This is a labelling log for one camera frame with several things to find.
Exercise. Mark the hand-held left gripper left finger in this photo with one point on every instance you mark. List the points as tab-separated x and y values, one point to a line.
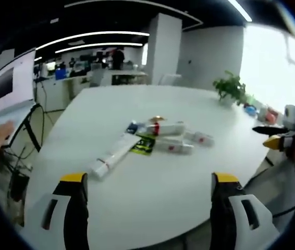
59	208

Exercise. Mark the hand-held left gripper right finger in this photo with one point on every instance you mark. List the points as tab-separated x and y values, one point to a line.
231	208

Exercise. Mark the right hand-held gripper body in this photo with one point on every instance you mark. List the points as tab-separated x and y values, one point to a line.
294	117

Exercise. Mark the short white skincare tube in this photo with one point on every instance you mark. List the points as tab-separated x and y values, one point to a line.
199	138

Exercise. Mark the long white skincare tube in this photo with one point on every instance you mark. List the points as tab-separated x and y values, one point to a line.
116	156

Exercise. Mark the white skincare tube red mark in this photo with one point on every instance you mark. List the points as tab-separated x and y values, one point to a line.
174	148

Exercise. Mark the white skincare bottle red band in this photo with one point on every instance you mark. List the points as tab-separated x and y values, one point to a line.
167	128

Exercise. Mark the green black skincare packet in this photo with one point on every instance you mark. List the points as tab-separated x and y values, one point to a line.
143	145

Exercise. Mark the blue white skincare bottle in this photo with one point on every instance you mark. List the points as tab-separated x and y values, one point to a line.
135	127

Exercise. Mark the gold lid skincare jar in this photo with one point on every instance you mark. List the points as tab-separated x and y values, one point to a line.
157	119

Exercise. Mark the pink white object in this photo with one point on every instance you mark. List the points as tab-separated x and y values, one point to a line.
268	114

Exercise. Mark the blue small object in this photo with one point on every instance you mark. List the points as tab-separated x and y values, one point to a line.
250	110

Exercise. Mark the green potted plant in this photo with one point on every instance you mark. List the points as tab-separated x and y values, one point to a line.
229	87

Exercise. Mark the black laptop stand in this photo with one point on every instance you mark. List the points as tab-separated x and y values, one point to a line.
31	125

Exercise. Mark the blue box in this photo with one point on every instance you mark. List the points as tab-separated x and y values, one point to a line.
60	74

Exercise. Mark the open laptop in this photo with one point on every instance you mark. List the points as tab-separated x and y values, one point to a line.
14	80

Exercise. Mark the long ceiling light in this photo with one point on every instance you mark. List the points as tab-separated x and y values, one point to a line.
92	36

